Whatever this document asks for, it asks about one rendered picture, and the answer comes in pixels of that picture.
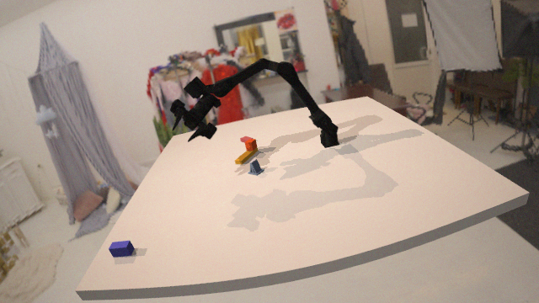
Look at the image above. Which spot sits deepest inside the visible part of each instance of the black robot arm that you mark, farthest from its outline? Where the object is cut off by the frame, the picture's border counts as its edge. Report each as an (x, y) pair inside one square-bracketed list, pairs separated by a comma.
[(329, 131)]

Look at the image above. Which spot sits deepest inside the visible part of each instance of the small blue block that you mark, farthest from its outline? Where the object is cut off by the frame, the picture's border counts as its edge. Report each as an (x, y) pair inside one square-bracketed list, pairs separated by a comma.
[(121, 249)]

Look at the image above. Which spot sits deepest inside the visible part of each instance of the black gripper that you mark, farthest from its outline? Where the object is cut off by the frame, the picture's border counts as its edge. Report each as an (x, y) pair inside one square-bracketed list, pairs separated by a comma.
[(196, 114)]

